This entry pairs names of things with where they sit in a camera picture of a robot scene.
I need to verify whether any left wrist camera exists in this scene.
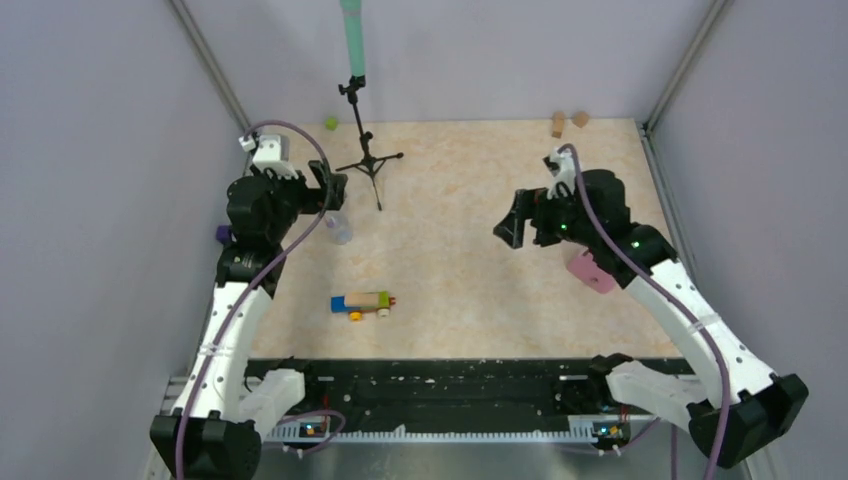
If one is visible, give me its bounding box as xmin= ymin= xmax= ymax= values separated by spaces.
xmin=239 ymin=133 xmax=298 ymax=180

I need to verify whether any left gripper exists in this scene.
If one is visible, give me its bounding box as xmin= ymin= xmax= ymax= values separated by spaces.
xmin=250 ymin=158 xmax=345 ymax=241

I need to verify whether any colourful toy block car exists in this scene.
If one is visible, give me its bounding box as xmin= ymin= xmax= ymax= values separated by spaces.
xmin=330 ymin=291 xmax=396 ymax=322

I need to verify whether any tall wooden block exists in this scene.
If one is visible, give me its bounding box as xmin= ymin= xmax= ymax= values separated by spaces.
xmin=551 ymin=111 xmax=567 ymax=139

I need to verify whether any black tripod stand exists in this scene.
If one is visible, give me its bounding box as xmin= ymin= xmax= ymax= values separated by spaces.
xmin=335 ymin=76 xmax=404 ymax=211

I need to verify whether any clear plastic bottle blue label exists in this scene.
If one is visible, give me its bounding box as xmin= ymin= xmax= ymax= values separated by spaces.
xmin=324 ymin=211 xmax=353 ymax=245

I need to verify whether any small wooden cube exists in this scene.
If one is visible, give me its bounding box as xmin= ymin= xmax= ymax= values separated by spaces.
xmin=571 ymin=111 xmax=591 ymax=128

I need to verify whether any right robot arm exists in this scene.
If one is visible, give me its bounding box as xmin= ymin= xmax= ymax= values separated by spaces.
xmin=493 ymin=169 xmax=809 ymax=469

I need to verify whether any green foam microphone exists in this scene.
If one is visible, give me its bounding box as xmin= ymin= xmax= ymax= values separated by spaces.
xmin=339 ymin=0 xmax=366 ymax=78

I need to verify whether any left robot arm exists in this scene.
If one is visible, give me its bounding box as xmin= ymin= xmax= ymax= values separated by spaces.
xmin=149 ymin=159 xmax=347 ymax=479

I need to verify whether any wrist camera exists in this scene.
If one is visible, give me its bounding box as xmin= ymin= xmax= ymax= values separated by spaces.
xmin=543 ymin=143 xmax=576 ymax=200
xmin=239 ymin=133 xmax=298 ymax=180

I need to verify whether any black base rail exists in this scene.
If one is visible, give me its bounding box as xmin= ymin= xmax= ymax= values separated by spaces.
xmin=245 ymin=358 xmax=642 ymax=434

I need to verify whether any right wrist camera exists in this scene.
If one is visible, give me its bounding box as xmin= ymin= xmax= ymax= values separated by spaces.
xmin=543 ymin=143 xmax=576 ymax=200

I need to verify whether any purple block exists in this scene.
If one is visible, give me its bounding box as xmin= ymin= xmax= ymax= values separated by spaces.
xmin=215 ymin=225 xmax=232 ymax=246

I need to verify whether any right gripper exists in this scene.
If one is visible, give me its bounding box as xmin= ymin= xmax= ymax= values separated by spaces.
xmin=496 ymin=181 xmax=600 ymax=247

